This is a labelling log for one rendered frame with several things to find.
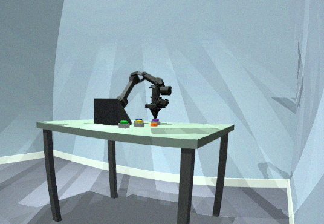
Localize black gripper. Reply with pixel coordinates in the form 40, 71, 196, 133
145, 95, 166, 119

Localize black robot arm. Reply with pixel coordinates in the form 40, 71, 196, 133
116, 71, 172, 108

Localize yellow button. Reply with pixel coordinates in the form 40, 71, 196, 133
134, 120, 144, 127

